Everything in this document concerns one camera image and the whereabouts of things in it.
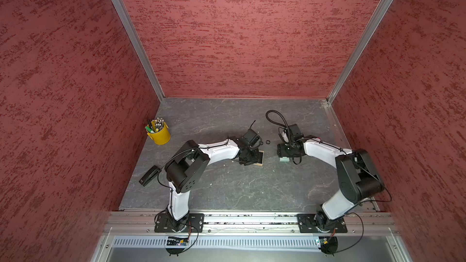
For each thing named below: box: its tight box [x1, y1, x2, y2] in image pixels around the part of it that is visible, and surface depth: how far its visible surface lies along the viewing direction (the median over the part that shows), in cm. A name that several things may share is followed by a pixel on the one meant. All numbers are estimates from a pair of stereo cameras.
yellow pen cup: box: [146, 121, 171, 145], surface depth 96 cm
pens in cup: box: [145, 117, 164, 133], surface depth 91 cm
